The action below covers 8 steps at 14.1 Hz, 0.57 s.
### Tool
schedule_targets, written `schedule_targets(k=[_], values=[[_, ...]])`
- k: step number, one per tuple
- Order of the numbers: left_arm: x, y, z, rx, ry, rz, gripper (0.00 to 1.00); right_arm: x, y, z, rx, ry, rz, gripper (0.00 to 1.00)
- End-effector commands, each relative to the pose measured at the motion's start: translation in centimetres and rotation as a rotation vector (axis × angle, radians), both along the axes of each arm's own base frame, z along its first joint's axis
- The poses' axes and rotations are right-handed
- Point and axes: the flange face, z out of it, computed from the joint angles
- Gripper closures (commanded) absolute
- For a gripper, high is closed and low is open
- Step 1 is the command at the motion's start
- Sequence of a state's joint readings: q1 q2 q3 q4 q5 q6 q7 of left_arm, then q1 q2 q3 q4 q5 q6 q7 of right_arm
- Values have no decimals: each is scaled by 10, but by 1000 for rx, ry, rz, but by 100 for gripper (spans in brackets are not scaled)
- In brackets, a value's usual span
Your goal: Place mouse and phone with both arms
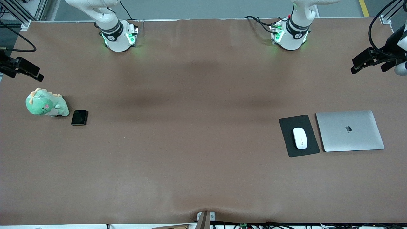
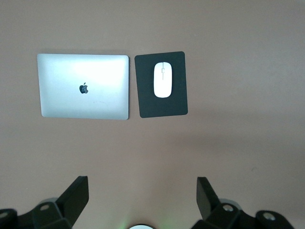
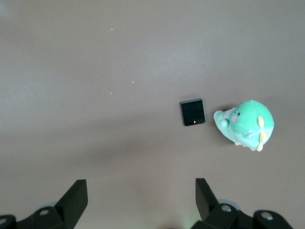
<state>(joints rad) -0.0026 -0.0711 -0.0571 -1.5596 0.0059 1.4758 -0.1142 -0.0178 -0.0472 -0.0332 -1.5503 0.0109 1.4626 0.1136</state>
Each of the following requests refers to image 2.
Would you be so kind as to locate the dark grey mouse pad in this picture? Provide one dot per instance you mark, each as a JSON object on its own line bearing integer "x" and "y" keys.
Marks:
{"x": 145, "y": 105}

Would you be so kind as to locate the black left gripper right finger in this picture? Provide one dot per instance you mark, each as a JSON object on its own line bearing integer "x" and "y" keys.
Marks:
{"x": 209, "y": 205}

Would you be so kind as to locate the white computer mouse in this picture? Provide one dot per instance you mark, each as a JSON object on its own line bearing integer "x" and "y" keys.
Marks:
{"x": 162, "y": 88}

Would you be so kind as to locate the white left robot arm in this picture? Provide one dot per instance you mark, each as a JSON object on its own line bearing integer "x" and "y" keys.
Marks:
{"x": 142, "y": 227}

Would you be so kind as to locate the brown table cloth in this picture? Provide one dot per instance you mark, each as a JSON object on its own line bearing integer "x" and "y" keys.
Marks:
{"x": 152, "y": 148}

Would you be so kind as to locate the silver closed laptop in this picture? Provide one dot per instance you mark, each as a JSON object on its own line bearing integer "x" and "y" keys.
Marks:
{"x": 71, "y": 100}

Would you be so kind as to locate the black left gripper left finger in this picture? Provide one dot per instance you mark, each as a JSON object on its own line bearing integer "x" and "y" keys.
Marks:
{"x": 71, "y": 203}

